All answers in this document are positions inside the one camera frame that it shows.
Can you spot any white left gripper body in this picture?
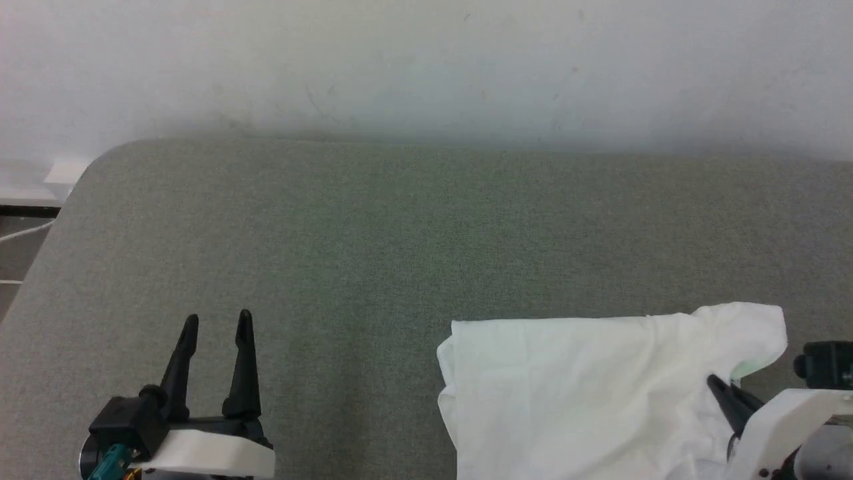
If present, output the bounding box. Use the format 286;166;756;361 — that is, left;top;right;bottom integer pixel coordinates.
130;415;276;480

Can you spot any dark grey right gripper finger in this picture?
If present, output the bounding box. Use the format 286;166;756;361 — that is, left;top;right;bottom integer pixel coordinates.
706;375;752;437
729;381;765;419

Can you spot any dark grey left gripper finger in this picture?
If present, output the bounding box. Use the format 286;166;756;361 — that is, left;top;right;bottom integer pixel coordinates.
222;309;263;421
159;314;200;422

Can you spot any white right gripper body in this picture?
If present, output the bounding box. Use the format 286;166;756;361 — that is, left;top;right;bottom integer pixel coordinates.
725;389;853;480

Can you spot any white garment with black stitching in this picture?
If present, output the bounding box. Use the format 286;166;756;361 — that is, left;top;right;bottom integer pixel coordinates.
436;302;789;480

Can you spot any grey fabric sofa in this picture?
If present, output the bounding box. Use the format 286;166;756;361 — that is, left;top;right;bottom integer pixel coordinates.
0;137;853;480

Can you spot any white cable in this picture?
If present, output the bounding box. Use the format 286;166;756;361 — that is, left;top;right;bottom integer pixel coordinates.
0;219;55;243

